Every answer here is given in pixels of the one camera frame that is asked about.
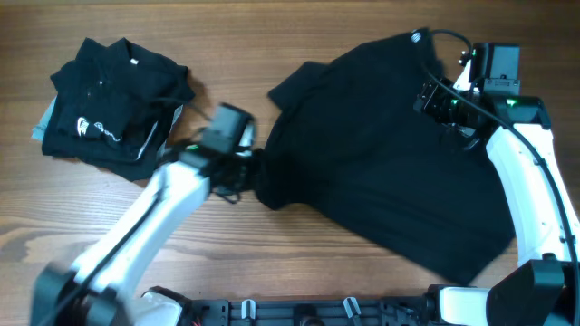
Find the black t-shirt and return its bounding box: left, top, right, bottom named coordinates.
left=255, top=28, right=515, bottom=285

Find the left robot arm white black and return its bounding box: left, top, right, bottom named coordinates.
left=29, top=103, right=256, bottom=325

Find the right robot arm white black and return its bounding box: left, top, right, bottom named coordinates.
left=414, top=43, right=579, bottom=325

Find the stack of folded black clothes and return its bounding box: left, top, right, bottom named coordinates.
left=42, top=38, right=195, bottom=181

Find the light grey folded garment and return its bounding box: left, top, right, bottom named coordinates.
left=31, top=97, right=56, bottom=141

